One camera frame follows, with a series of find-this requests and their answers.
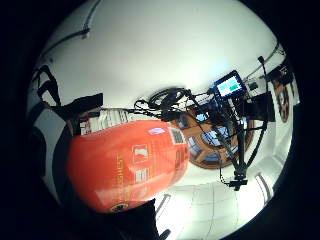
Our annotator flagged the white ribbed object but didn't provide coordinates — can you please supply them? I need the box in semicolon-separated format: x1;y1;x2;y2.
87;108;130;134

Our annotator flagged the brown wooden emblem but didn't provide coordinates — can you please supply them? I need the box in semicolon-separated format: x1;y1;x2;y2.
271;74;292;124

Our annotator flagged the black flat device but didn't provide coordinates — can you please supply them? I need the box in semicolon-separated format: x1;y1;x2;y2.
52;93;104;118

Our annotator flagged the black tripod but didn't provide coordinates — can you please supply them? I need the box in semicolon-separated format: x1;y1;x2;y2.
186;89;270;192

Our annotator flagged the thin black cable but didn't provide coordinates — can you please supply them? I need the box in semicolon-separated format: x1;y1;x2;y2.
41;0;103;58

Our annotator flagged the bundle of black cables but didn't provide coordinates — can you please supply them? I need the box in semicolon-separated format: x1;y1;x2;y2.
133;87;214;122

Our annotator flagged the black strap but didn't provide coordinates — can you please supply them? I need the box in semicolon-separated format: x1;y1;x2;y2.
33;64;63;106

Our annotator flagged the black box on stand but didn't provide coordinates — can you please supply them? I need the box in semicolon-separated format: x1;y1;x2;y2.
245;91;276;123

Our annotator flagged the small monitor with lit screen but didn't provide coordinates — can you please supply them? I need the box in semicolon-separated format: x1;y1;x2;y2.
213;69;248;100

